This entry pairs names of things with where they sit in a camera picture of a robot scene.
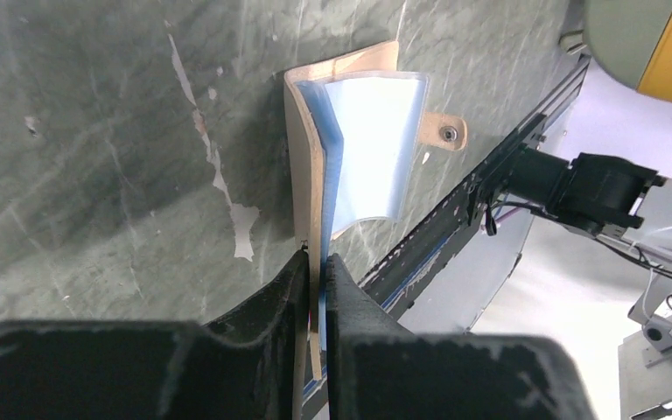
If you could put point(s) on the beige leather card holder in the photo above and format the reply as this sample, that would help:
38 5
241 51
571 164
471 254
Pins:
352 124

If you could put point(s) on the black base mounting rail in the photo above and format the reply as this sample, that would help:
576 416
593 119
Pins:
437 240

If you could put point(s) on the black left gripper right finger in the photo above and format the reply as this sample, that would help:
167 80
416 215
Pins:
377 369

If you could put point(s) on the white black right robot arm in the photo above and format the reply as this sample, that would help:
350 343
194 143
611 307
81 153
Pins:
623 206

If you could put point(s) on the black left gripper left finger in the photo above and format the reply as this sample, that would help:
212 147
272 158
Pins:
247 364

